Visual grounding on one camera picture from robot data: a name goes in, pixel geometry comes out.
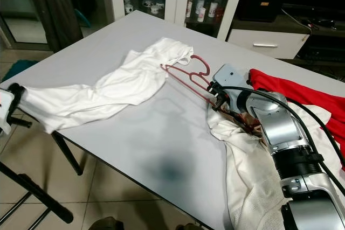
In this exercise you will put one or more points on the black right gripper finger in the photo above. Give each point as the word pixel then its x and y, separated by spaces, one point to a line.
pixel 215 88
pixel 220 103

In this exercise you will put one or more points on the red plastic hanger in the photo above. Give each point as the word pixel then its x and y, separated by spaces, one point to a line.
pixel 208 66

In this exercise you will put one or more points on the white shirt with tan cuffs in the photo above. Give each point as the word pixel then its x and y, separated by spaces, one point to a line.
pixel 248 187

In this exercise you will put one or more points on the plain white shirt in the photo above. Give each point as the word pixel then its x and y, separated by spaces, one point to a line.
pixel 113 87

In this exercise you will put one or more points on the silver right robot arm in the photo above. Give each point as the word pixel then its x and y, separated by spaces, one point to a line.
pixel 285 127

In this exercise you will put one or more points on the teal floor mat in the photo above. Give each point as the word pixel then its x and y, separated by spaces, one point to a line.
pixel 20 70

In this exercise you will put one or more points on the red garment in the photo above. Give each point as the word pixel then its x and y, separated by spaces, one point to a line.
pixel 302 92

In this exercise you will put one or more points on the glass sliding door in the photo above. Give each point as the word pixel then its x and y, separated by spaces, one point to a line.
pixel 16 14

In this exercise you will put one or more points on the black table leg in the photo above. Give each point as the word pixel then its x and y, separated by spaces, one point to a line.
pixel 67 153

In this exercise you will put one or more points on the dark grey curtain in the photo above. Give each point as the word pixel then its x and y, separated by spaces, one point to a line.
pixel 59 9

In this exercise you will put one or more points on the black tv cabinet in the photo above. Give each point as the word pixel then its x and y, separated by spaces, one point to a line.
pixel 326 52

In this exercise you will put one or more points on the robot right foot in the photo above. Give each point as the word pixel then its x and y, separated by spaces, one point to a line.
pixel 187 227

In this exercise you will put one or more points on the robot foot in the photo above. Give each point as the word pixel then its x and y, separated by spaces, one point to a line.
pixel 187 227
pixel 113 224

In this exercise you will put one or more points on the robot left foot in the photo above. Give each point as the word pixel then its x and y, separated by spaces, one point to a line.
pixel 113 224

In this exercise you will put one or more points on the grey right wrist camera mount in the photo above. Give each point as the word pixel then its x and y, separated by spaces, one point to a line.
pixel 229 75

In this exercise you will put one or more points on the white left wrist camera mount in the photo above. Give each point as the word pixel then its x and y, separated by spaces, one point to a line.
pixel 6 109

